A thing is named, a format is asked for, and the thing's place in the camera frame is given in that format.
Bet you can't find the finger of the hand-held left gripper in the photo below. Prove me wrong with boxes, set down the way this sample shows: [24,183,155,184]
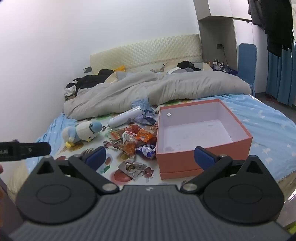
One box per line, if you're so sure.
[19,142,52,160]

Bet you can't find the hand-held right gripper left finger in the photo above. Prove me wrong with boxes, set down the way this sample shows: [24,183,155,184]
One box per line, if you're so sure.
[31,146,119,195]

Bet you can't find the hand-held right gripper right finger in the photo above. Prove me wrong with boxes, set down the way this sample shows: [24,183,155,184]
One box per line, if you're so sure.
[180,146,274,194]

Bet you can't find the pink cardboard box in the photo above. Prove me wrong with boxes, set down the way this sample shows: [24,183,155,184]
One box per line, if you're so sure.
[155,99,253,180]

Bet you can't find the silver snack packet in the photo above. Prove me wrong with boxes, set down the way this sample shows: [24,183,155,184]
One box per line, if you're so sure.
[117,159,147,180]

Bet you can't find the pile of snack packets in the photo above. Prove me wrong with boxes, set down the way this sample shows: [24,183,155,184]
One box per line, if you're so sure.
[107,123,159,160]

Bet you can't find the fruit printed sheet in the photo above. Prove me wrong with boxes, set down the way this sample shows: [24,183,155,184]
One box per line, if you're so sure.
[54,97,163,186]

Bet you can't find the white blue plush penguin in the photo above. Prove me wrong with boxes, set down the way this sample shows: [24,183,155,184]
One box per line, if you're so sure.
[61,120,103,148]

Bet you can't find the white plastic bottle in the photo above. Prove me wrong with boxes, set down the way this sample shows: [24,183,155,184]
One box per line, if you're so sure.
[108,105,143,128]

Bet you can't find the dark blue crumpled wrapper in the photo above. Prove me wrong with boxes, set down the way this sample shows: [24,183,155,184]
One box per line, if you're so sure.
[134,108,158,126]

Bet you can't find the light blue crumpled bag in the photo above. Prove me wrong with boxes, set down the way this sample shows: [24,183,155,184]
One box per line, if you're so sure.
[131,97,150,112]

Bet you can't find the black clothes heap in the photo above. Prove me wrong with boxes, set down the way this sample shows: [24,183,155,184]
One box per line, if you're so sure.
[66,69,116,90]

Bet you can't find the beige pillow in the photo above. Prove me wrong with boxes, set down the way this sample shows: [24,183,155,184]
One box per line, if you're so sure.
[103,72,119,84]

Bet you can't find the grey duvet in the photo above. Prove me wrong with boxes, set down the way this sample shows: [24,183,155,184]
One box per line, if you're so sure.
[63,69,251,121]

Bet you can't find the black garment beside pillow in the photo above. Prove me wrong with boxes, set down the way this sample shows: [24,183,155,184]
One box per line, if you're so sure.
[176,60,204,72]

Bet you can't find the cluster of bedside bottles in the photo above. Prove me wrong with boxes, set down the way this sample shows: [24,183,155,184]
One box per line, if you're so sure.
[208,58,238,75]

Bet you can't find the blue padded chair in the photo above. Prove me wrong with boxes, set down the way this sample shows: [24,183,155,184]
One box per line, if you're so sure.
[238,43,258,97]

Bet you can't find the blue curtain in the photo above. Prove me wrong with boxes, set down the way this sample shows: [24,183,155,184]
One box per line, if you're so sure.
[265,42,296,107]

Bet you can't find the cream padded bed headboard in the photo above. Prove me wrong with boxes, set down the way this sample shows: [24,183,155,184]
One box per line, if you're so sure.
[89,34,201,75]

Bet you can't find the black hanging garment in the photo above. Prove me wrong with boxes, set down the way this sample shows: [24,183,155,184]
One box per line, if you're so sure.
[261,0,296,57]

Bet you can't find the grey hanging garment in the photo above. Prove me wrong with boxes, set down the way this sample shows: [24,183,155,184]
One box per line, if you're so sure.
[248,0,264,26]

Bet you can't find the grey wall cabinet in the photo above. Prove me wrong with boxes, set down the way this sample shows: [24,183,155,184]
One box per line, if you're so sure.
[193,0,267,98]

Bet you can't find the metal clothes rail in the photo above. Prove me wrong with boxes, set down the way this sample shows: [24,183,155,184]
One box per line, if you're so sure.
[233,16,254,23]

